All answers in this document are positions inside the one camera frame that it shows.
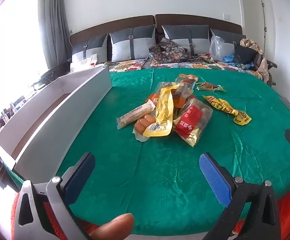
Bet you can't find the floral bed sheet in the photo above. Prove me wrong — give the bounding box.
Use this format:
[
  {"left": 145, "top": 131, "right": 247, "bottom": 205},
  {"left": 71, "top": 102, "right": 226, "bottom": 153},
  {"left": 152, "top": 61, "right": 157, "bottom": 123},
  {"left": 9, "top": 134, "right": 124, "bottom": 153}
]
[{"left": 107, "top": 56, "right": 268, "bottom": 80}]

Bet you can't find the green label snack packet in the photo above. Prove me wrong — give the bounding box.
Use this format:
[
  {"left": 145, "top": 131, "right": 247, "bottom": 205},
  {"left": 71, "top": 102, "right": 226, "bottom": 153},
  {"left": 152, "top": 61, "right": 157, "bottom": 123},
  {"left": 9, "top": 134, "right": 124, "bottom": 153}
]
[{"left": 196, "top": 81, "right": 227, "bottom": 92}]

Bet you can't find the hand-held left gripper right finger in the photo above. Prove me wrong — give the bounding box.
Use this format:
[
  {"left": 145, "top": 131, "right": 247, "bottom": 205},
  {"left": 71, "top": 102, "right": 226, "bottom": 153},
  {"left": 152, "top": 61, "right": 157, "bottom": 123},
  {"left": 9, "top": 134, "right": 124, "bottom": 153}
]
[{"left": 199, "top": 152, "right": 284, "bottom": 240}]

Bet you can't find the clear brown meat packet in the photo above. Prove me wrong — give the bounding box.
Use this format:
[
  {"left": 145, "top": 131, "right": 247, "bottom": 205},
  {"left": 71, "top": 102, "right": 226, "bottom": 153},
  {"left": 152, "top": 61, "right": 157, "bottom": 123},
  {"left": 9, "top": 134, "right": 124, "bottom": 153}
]
[{"left": 179, "top": 79, "right": 196, "bottom": 98}]

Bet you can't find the blue cloth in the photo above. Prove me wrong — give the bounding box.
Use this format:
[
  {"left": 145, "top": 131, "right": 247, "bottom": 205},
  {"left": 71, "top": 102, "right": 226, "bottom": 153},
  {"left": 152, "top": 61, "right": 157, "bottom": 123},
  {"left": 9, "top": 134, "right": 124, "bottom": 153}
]
[{"left": 221, "top": 53, "right": 250, "bottom": 69}]

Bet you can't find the red label clear snack packet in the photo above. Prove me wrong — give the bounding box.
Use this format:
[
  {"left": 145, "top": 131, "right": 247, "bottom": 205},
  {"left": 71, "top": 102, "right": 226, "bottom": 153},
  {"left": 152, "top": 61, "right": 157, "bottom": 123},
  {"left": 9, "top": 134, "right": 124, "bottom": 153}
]
[{"left": 172, "top": 98, "right": 213, "bottom": 147}]

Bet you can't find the yellow chicken feet packet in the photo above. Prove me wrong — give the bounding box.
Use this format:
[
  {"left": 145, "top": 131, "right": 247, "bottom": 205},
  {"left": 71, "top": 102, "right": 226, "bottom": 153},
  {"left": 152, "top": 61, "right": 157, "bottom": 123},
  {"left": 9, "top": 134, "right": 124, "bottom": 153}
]
[{"left": 202, "top": 94, "right": 252, "bottom": 125}]

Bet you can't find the beige patterned cloth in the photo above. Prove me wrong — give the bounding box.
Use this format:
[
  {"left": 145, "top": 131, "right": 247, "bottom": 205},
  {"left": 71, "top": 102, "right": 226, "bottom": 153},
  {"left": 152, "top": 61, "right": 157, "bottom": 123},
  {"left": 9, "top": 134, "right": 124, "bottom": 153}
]
[{"left": 240, "top": 38, "right": 269, "bottom": 80}]

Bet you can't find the long yellow snack packet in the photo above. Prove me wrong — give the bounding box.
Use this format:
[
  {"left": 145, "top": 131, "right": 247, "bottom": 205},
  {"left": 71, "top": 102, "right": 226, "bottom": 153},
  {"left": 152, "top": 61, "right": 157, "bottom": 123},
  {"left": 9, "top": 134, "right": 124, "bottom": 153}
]
[{"left": 142, "top": 84, "right": 181, "bottom": 138}]

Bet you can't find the roll cake packet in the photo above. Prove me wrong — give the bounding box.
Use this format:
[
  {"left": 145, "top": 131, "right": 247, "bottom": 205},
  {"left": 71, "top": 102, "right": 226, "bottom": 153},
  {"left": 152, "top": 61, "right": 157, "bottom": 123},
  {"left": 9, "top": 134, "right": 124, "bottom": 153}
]
[{"left": 116, "top": 99, "right": 156, "bottom": 130}]

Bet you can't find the dark wooden chair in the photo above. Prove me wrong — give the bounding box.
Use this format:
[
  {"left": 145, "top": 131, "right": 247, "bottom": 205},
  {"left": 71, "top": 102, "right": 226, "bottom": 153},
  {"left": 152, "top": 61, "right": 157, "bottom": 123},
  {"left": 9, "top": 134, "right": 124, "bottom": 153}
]
[{"left": 250, "top": 55, "right": 278, "bottom": 85}]

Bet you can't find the person's left hand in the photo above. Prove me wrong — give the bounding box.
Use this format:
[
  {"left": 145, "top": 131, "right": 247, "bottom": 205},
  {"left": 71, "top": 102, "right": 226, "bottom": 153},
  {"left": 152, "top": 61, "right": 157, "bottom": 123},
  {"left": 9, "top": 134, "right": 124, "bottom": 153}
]
[{"left": 89, "top": 213, "right": 135, "bottom": 240}]

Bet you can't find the grey curtain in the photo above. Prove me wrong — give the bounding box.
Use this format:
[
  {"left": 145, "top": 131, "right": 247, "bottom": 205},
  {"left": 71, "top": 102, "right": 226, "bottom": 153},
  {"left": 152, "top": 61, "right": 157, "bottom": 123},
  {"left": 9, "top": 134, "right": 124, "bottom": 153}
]
[{"left": 39, "top": 0, "right": 72, "bottom": 69}]

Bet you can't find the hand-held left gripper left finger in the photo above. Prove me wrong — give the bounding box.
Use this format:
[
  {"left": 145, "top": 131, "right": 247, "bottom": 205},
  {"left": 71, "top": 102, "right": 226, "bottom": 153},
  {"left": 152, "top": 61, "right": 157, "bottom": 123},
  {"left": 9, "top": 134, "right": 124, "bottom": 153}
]
[{"left": 11, "top": 152, "right": 95, "bottom": 240}]

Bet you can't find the dark cloth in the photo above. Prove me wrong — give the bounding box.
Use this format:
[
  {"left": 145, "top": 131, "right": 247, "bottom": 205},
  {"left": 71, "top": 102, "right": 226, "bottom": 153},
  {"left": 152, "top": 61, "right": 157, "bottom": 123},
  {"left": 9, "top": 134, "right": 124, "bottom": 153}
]
[{"left": 39, "top": 61, "right": 72, "bottom": 83}]

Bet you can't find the grey strapped pillow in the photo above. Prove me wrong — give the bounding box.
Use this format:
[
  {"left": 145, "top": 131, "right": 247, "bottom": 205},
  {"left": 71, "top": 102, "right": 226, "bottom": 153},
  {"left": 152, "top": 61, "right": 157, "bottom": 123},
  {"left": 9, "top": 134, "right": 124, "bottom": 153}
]
[
  {"left": 71, "top": 34, "right": 109, "bottom": 64},
  {"left": 210, "top": 29, "right": 247, "bottom": 53},
  {"left": 161, "top": 25, "right": 210, "bottom": 55},
  {"left": 109, "top": 26, "right": 157, "bottom": 62}
]

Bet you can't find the dark floral cushion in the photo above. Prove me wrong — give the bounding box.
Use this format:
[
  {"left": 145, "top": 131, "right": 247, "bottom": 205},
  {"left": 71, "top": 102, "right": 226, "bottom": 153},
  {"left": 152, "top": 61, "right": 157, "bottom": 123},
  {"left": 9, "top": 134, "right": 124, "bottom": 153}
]
[{"left": 148, "top": 37, "right": 188, "bottom": 63}]

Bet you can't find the green satin cloth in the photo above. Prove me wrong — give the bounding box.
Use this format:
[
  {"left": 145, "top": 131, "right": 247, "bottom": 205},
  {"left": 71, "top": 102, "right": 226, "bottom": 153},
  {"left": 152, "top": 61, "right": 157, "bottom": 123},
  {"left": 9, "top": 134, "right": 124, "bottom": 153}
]
[{"left": 10, "top": 69, "right": 290, "bottom": 235}]

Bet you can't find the clear packet of small sausages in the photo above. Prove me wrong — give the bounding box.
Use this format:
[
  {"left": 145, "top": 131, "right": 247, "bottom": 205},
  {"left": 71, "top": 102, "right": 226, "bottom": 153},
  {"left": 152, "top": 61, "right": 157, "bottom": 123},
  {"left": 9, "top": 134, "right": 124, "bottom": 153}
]
[{"left": 132, "top": 114, "right": 158, "bottom": 143}]

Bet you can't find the clear plastic bag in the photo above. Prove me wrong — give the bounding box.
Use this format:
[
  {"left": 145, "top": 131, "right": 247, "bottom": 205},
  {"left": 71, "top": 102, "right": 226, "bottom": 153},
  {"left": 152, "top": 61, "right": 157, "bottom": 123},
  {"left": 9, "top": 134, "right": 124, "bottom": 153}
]
[{"left": 209, "top": 36, "right": 229, "bottom": 61}]

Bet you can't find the white cardboard box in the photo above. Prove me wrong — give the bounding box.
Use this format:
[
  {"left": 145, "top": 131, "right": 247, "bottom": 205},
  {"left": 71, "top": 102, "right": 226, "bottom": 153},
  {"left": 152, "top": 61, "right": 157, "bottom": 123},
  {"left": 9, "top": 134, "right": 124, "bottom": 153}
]
[{"left": 0, "top": 67, "right": 113, "bottom": 180}]

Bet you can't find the white tote bag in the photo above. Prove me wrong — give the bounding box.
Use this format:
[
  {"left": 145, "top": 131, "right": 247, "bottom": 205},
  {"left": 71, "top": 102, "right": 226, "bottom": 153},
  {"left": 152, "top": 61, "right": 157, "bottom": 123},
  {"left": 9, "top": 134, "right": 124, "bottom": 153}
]
[{"left": 70, "top": 54, "right": 99, "bottom": 74}]

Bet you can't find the orange sausage packet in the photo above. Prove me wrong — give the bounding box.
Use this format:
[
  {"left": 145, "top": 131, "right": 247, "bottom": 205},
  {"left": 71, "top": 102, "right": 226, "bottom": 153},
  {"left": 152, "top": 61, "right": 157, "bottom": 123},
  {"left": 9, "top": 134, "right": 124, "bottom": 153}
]
[
  {"left": 175, "top": 73, "right": 199, "bottom": 84},
  {"left": 172, "top": 96, "right": 188, "bottom": 108}
]

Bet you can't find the black bag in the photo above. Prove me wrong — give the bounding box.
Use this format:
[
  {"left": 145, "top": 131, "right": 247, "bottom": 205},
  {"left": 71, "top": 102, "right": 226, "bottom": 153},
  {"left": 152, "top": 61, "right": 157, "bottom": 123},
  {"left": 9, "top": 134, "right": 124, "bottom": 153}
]
[{"left": 232, "top": 45, "right": 258, "bottom": 64}]

